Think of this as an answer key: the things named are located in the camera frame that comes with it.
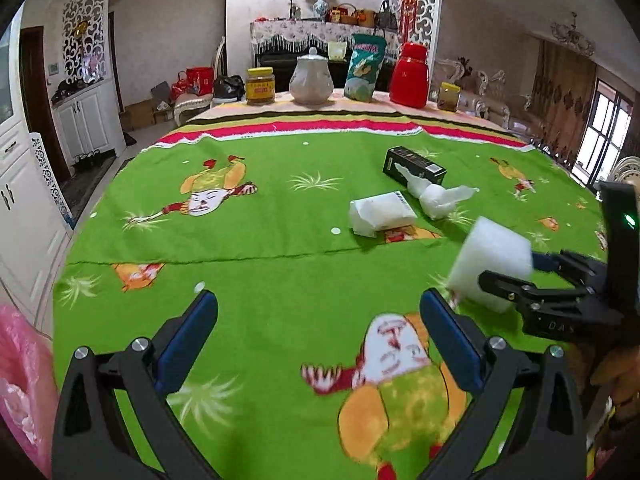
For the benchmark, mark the dark doormat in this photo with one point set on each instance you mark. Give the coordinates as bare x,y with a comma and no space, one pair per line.
87,180

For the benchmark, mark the black bag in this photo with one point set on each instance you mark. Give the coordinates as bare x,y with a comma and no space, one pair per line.
227,86

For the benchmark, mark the dark wooden door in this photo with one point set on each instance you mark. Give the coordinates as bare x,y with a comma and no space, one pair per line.
40,110

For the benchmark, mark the ornate white sofa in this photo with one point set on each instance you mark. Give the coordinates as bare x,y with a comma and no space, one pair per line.
475,95

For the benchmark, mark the white lace cloth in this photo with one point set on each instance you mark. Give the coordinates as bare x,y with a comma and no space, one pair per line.
290,35

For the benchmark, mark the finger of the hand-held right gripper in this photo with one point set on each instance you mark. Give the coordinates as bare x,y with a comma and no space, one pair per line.
575,265
505,285

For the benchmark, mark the green snack bag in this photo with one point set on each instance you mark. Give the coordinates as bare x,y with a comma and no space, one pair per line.
364,70

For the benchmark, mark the crumpled white plastic bag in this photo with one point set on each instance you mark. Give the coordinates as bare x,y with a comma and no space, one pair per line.
437,200

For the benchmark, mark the person's right hand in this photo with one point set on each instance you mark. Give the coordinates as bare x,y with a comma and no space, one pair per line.
607,375

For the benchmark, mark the dark wooden cabinet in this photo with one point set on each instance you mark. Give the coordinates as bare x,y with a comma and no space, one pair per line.
275,62

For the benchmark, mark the ceiling chandelier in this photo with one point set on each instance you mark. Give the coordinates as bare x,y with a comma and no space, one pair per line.
572,35

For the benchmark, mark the red thermos jug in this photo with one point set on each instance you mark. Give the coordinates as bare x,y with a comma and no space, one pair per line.
409,77

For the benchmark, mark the pink plastic bag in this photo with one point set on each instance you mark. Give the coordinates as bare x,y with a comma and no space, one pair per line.
25,360

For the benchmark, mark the flat white foam piece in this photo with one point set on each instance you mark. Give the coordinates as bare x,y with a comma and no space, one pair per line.
380,212

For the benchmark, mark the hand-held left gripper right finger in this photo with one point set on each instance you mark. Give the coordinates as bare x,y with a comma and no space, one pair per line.
450,345

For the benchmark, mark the woven gift baskets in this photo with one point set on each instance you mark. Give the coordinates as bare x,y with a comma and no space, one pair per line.
352,16

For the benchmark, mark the window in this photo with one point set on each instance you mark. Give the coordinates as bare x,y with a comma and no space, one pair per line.
605,130

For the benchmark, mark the dark handbag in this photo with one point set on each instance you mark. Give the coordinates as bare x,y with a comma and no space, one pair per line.
386,19

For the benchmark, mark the yellow label jar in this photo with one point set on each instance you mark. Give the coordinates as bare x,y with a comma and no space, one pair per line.
260,87

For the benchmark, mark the red hanging knot ornament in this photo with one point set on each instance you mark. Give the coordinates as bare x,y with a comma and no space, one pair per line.
409,0

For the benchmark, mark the white lattice partition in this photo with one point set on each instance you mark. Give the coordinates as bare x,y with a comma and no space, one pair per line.
430,5

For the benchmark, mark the white foam block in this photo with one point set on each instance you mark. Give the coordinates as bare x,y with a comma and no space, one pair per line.
495,255

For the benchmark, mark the cardboard boxes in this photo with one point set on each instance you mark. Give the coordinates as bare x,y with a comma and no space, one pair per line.
145,115

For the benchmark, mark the white ceramic teapot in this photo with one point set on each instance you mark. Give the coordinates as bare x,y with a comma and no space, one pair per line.
311,80

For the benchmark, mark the low white cabinet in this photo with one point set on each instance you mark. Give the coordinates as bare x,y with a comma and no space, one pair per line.
87,122

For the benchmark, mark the green printed tablecloth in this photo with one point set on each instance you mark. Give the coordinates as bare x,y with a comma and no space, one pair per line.
280,270

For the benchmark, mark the black cardboard box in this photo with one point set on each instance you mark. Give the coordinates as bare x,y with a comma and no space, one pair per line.
412,162

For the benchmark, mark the cream tufted chair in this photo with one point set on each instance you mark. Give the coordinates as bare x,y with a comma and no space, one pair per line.
631,172

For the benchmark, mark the brown patterned curtain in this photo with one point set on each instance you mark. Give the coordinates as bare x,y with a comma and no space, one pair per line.
560,105

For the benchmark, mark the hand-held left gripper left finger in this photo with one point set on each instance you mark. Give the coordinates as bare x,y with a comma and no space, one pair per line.
187,340

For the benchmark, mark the yellow plastic cup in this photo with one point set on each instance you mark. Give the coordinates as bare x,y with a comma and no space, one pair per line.
337,51

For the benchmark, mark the tall white cupboard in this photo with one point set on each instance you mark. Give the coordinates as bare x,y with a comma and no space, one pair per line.
25,210

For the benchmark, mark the amber glass jar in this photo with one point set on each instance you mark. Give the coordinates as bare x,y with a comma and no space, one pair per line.
448,97

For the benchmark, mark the red gift bag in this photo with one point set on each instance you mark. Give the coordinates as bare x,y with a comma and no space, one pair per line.
192,82

